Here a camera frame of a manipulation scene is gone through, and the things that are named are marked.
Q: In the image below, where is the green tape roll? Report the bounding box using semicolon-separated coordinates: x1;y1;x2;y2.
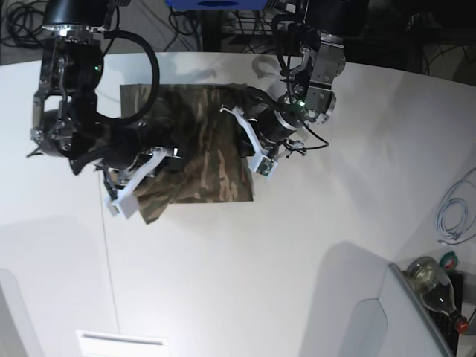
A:
440;251;459;273

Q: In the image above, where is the white label plate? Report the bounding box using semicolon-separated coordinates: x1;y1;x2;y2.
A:
77;330;170;357

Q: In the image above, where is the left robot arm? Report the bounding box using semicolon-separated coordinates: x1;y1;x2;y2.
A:
221;1;369;178

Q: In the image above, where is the camouflage t-shirt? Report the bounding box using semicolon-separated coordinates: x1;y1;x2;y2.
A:
127;84;265;224

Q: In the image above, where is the black coiled cable bundle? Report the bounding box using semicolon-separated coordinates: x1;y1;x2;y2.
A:
0;0;49;48

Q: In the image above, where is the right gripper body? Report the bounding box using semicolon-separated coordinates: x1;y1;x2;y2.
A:
29;122;156;176

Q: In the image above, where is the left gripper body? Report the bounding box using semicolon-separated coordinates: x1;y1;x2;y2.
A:
241;86;336;156

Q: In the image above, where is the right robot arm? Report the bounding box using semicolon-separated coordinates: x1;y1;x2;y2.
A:
30;1;180;219

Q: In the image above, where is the light blue coiled cable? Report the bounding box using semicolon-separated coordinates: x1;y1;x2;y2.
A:
435;169;476;245

